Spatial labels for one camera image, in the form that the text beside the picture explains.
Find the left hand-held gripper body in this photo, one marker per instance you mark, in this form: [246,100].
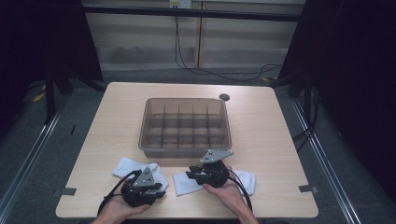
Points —
[144,179]

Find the black metal stand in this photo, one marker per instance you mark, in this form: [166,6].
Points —
[49,96]
[307,93]

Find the wall power outlet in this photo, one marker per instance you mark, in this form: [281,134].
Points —
[180,3]

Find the person's left hand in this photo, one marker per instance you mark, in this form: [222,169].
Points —
[120,207]

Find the black metal crossbar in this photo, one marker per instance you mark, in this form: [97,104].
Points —
[186,13]

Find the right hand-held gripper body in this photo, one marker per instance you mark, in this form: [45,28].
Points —
[214,155]

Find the grey tape piece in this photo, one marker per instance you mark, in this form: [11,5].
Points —
[67,191]
[308,188]

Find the grey divided storage box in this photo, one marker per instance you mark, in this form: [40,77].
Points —
[185,127]

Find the white sock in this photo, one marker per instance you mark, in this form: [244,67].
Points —
[124,168]
[183,185]

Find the dark curtain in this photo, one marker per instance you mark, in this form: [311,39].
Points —
[358,77]
[37,37]

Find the metal floor rail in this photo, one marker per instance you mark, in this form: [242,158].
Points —
[28,165]
[327,174]

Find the person's right hand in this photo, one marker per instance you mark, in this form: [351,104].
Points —
[229,194]

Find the black round table grommet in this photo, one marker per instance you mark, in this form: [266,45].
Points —
[224,97]

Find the small black floor object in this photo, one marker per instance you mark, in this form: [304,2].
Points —
[73,129]

